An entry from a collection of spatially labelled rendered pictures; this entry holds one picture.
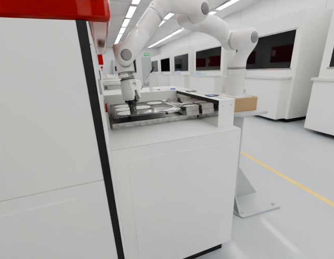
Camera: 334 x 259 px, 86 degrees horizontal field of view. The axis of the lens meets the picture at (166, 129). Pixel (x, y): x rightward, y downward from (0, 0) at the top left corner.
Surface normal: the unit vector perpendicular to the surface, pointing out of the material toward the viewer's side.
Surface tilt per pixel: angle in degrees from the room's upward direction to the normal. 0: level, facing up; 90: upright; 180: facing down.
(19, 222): 90
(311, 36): 90
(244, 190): 90
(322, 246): 0
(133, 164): 90
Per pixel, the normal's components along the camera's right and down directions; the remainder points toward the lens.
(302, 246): -0.04, -0.95
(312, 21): 0.33, 0.29
